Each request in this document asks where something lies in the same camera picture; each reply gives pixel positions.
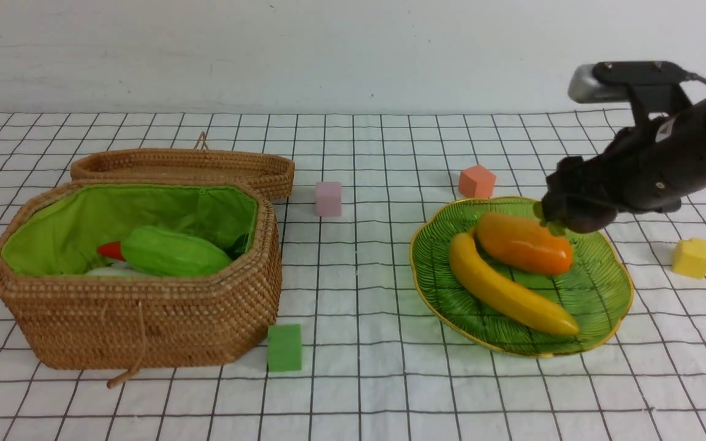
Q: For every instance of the pink foam cube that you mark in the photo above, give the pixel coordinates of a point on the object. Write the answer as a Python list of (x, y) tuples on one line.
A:
[(329, 199)]

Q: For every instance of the white radish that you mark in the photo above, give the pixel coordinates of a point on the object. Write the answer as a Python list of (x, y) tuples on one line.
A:
[(120, 269)]

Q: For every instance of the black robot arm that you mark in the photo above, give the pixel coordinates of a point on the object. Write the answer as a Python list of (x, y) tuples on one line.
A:
[(648, 167)]

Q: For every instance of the orange foam cube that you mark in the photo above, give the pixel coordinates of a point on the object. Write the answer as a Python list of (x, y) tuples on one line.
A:
[(476, 182)]

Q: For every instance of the dark purple mangosteen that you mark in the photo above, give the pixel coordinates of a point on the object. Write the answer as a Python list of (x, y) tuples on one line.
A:
[(585, 218)]

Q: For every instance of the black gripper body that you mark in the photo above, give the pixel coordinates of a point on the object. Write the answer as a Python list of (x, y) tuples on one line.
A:
[(647, 168)]

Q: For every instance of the woven wicker basket green lining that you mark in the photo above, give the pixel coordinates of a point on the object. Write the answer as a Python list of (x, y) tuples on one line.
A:
[(75, 321)]

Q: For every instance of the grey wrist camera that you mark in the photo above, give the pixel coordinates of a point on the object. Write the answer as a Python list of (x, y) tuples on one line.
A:
[(648, 86)]

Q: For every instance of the light green gourd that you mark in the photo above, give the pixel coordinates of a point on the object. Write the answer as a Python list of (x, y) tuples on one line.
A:
[(166, 253)]

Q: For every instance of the yellow foam cube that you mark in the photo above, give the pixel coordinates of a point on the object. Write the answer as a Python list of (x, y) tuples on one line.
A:
[(689, 258)]

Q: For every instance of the green glass leaf plate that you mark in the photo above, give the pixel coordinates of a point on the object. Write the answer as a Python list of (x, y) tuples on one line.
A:
[(597, 291)]

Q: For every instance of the green foam cube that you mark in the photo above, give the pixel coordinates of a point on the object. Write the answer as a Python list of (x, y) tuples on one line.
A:
[(284, 348)]

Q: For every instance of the yellow banana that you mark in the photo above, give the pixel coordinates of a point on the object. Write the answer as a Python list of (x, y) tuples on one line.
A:
[(504, 295)]

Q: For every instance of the woven wicker basket lid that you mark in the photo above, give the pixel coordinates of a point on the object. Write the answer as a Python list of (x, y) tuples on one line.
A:
[(270, 175)]

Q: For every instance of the orange yellow mango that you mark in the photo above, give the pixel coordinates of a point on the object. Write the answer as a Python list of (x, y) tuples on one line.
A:
[(523, 243)]

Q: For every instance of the orange carrot green leaves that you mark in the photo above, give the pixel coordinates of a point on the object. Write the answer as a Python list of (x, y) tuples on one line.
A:
[(112, 250)]

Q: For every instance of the white black grid tablecloth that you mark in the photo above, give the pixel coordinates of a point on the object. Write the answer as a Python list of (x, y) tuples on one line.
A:
[(377, 365)]

